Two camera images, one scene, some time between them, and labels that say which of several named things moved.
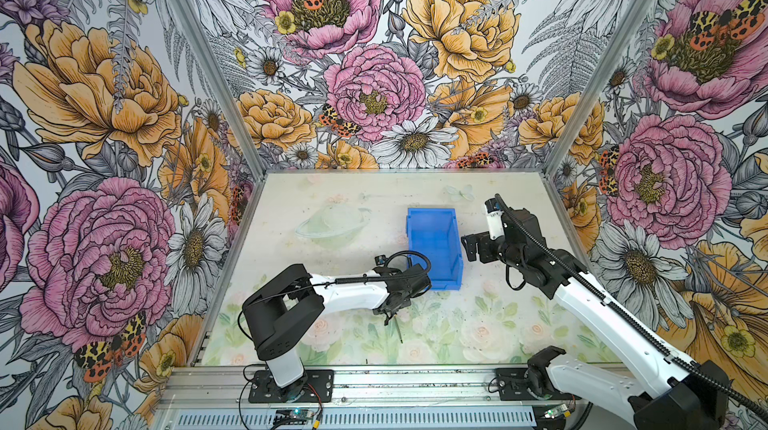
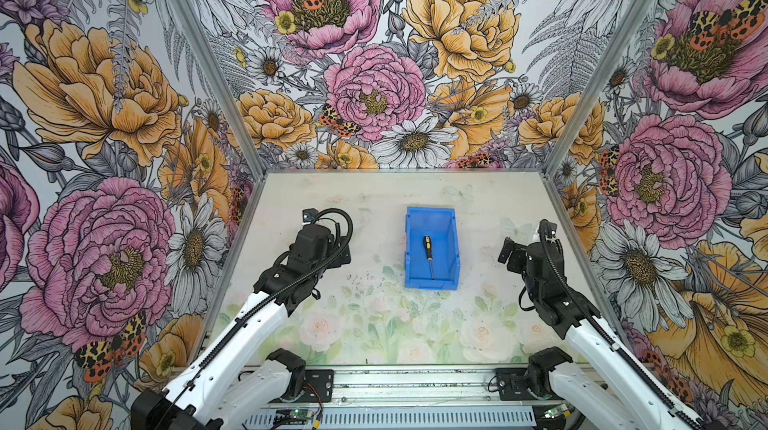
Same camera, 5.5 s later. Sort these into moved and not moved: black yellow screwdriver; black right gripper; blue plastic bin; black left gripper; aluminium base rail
Moved: black left gripper; black right gripper; black yellow screwdriver
Not moved: aluminium base rail; blue plastic bin
